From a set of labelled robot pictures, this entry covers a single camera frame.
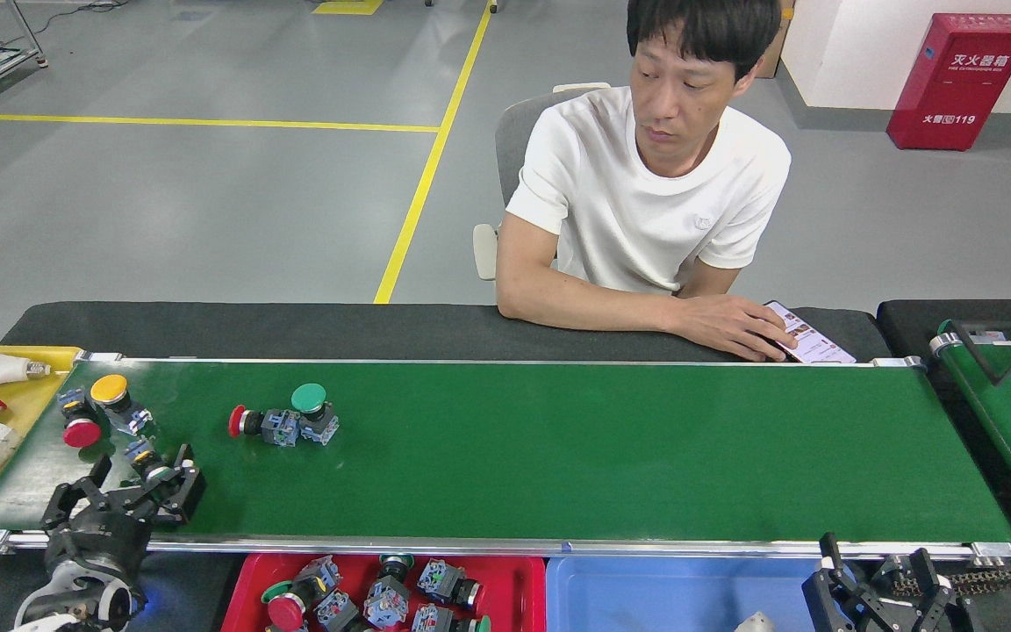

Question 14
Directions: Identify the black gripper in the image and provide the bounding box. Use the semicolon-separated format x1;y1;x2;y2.
40;443;206;585

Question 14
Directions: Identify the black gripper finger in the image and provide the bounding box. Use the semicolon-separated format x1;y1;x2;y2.
802;531;901;632
905;546;958;632

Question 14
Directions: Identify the yellow plastic tray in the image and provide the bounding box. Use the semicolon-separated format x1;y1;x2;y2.
0;345;81;560

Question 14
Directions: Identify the long green conveyor belt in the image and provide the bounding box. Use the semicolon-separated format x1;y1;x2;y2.
0;351;1011;563

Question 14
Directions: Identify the person's right hand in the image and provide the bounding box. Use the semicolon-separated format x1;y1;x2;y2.
670;294;799;363

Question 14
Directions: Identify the blue plastic bin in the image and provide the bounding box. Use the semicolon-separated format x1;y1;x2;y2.
545;556;831;632

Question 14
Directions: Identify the smartphone with lit screen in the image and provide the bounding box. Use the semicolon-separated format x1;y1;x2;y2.
764;300;857;365

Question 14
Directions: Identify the red plastic bin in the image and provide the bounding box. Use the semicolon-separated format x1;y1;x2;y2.
223;553;549;632

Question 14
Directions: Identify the person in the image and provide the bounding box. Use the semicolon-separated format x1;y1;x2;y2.
495;0;794;330

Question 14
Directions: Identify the red fire extinguisher box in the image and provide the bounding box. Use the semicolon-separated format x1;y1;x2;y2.
886;12;1011;152

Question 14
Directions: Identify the grey office chair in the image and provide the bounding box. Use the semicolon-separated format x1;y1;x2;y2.
472;82;612;282

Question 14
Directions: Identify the cardboard box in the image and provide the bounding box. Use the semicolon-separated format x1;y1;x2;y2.
756;0;796;80

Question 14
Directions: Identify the black cable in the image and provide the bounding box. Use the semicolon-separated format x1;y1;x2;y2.
944;320;1011;387

